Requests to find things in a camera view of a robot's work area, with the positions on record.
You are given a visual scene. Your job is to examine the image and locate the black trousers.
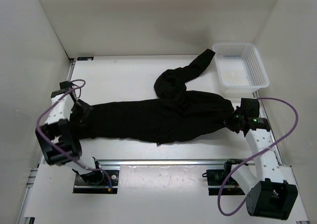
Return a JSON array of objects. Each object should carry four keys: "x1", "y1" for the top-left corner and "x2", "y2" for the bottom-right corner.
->
[{"x1": 69, "y1": 49, "x2": 234, "y2": 145}]

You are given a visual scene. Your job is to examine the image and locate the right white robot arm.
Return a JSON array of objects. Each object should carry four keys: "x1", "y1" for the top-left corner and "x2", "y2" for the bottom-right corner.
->
[{"x1": 218, "y1": 98, "x2": 299, "y2": 221}]

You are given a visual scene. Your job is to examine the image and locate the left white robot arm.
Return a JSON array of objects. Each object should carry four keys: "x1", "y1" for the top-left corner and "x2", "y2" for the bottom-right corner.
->
[{"x1": 35, "y1": 89, "x2": 104, "y2": 184}]

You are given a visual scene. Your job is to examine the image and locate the white plastic basket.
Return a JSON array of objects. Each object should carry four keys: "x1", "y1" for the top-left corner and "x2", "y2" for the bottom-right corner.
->
[{"x1": 212, "y1": 42, "x2": 269, "y2": 97}]

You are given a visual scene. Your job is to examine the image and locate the dark label sticker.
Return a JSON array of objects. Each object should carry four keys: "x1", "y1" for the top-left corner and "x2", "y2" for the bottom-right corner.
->
[{"x1": 77, "y1": 56, "x2": 94, "y2": 61}]

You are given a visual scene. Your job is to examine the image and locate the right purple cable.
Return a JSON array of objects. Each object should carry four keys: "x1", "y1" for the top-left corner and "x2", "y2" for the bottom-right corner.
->
[{"x1": 217, "y1": 97, "x2": 298, "y2": 215}]

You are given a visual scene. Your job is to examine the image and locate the purple cable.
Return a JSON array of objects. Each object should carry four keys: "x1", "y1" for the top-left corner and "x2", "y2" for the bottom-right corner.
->
[
  {"x1": 217, "y1": 97, "x2": 298, "y2": 215},
  {"x1": 36, "y1": 79, "x2": 112, "y2": 189}
]

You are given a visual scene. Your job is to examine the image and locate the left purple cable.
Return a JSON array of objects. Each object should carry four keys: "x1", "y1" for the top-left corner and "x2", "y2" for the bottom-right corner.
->
[{"x1": 36, "y1": 79, "x2": 112, "y2": 189}]

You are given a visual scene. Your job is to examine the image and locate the aluminium front rail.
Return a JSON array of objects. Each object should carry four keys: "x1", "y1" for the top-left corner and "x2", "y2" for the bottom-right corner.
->
[{"x1": 99, "y1": 159, "x2": 228, "y2": 166}]

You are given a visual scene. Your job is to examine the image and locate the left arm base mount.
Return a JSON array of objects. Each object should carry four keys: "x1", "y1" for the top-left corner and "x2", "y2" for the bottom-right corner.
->
[{"x1": 73, "y1": 166, "x2": 120, "y2": 194}]

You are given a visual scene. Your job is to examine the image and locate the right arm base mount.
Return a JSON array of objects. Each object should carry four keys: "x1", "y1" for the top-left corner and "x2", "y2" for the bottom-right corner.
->
[{"x1": 202, "y1": 159, "x2": 245, "y2": 196}]

